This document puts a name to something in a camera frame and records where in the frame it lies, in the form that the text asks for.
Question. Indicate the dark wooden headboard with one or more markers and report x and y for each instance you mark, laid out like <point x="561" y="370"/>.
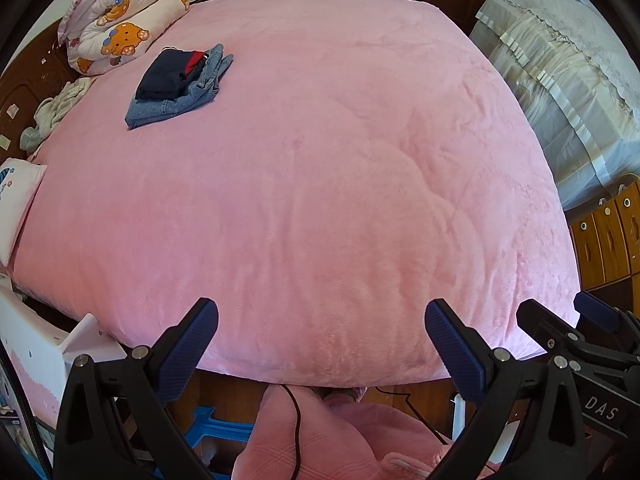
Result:
<point x="30" y="75"/>

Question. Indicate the navy and red varsity jacket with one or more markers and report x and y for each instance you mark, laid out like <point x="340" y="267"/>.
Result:
<point x="165" y="72"/>

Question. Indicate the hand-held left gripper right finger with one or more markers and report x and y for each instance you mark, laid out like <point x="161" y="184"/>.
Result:
<point x="452" y="347"/>

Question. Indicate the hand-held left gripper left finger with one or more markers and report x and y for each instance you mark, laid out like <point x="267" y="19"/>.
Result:
<point x="192" y="345"/>

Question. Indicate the pink fleece blanket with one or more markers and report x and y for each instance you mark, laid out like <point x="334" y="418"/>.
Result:
<point x="310" y="185"/>

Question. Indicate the crumpled cream cloth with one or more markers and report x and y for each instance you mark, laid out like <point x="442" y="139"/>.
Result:
<point x="55" y="110"/>

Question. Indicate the white lace covered furniture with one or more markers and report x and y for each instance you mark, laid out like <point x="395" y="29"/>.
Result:
<point x="565" y="70"/>

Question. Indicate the light wooden drawer cabinet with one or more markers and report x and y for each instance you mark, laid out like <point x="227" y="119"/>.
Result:
<point x="607" y="232"/>

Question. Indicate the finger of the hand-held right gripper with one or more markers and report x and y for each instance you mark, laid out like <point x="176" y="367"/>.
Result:
<point x="597" y="310"/>
<point x="542" y="322"/>

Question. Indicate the blue plastic stool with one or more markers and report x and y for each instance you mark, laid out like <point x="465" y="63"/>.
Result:
<point x="220" y="430"/>

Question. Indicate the bear print pink quilt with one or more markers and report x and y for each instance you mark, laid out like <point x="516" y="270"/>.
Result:
<point x="115" y="25"/>

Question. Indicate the white and pink box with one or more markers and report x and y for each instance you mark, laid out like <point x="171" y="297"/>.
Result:
<point x="30" y="360"/>

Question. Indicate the white printed pillow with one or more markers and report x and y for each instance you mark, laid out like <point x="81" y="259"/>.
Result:
<point x="15" y="205"/>

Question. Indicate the person's pink fleece clothing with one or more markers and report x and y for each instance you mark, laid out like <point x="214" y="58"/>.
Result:
<point x="350" y="440"/>

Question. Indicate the folded blue denim jeans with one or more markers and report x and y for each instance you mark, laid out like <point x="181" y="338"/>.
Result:
<point x="200" y="95"/>

